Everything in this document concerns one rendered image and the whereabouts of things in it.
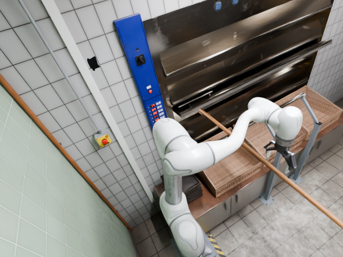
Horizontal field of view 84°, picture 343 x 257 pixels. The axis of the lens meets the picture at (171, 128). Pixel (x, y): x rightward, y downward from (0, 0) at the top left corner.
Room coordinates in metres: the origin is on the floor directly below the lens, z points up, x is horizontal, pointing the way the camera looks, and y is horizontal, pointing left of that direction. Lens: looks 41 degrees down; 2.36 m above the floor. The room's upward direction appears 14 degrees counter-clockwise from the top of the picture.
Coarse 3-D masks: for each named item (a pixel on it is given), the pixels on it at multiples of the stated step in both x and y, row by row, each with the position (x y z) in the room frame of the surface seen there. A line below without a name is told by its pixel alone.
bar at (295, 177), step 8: (304, 96) 1.34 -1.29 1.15; (288, 104) 1.29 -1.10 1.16; (304, 104) 1.32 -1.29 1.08; (312, 112) 1.24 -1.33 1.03; (272, 136) 1.10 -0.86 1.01; (312, 136) 1.15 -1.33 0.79; (312, 144) 1.14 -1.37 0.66; (304, 152) 1.16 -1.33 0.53; (280, 160) 0.99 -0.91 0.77; (304, 160) 1.13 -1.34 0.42; (272, 176) 0.99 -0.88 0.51; (288, 176) 1.20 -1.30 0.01; (296, 176) 1.14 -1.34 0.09; (272, 184) 0.99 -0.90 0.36; (296, 184) 1.08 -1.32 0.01; (264, 200) 0.99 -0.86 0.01; (272, 200) 0.97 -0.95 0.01
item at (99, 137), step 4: (104, 128) 1.16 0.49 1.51; (96, 132) 1.14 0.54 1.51; (104, 132) 1.11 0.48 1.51; (108, 132) 1.15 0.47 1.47; (96, 136) 1.09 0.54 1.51; (100, 136) 1.08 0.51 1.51; (104, 136) 1.09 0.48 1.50; (108, 136) 1.09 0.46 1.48; (96, 140) 1.07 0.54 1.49; (100, 140) 1.07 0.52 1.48; (108, 140) 1.09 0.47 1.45; (112, 140) 1.10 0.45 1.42; (100, 144) 1.07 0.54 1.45; (104, 144) 1.08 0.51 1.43
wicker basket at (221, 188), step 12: (228, 156) 1.32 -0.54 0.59; (240, 156) 1.27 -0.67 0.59; (252, 156) 1.16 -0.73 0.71; (216, 168) 1.20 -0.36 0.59; (228, 168) 1.16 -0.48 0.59; (240, 168) 1.13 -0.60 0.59; (252, 168) 1.01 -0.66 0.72; (204, 180) 1.08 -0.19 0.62; (216, 180) 1.06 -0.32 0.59; (228, 180) 1.03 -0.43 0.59; (240, 180) 0.97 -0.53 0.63; (216, 192) 0.93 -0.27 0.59
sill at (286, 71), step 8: (296, 64) 1.88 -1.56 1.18; (304, 64) 1.87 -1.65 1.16; (280, 72) 1.80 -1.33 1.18; (288, 72) 1.79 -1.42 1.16; (264, 80) 1.73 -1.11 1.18; (272, 80) 1.71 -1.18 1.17; (248, 88) 1.66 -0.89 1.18; (256, 88) 1.64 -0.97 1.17; (232, 96) 1.59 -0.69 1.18; (240, 96) 1.58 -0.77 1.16; (216, 104) 1.53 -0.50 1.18; (224, 104) 1.51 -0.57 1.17; (200, 112) 1.47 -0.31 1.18; (208, 112) 1.45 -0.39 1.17; (184, 120) 1.41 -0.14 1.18; (192, 120) 1.39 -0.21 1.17
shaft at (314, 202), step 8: (224, 128) 1.14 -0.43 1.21; (256, 152) 0.83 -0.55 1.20; (264, 160) 0.75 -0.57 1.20; (272, 168) 0.68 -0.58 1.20; (280, 176) 0.61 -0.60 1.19; (288, 184) 0.56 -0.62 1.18; (304, 192) 0.48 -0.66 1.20; (312, 200) 0.42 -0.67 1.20; (320, 208) 0.38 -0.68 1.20; (328, 216) 0.33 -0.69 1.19
